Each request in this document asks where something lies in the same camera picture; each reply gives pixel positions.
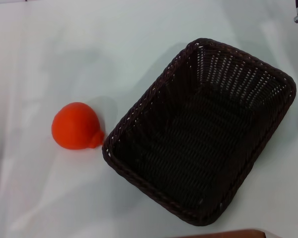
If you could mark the dark brown woven basket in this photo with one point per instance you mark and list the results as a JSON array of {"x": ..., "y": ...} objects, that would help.
[{"x": 188, "y": 138}]

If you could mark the orange-red round toy fruit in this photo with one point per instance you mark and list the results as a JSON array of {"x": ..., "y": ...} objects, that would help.
[{"x": 73, "y": 126}]

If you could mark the brown wooden edge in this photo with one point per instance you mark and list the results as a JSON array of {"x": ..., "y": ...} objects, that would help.
[{"x": 226, "y": 234}]

